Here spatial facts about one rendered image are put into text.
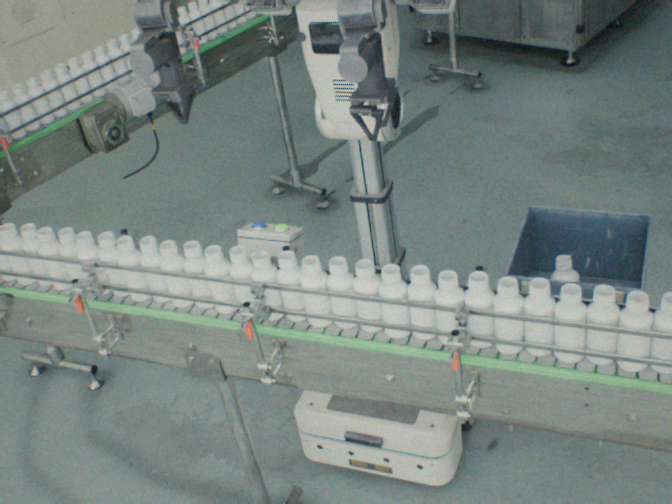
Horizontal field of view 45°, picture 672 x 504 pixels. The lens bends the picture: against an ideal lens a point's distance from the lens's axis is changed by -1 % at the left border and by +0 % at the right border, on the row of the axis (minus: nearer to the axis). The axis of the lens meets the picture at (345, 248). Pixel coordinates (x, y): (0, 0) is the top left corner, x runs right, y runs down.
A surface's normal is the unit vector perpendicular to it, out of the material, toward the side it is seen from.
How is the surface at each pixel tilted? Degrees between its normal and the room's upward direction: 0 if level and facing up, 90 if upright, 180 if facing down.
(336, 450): 90
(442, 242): 0
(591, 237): 90
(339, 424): 31
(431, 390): 90
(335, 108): 90
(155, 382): 0
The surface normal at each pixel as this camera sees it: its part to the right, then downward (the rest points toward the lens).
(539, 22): -0.62, 0.52
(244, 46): 0.76, 0.30
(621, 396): -0.35, 0.58
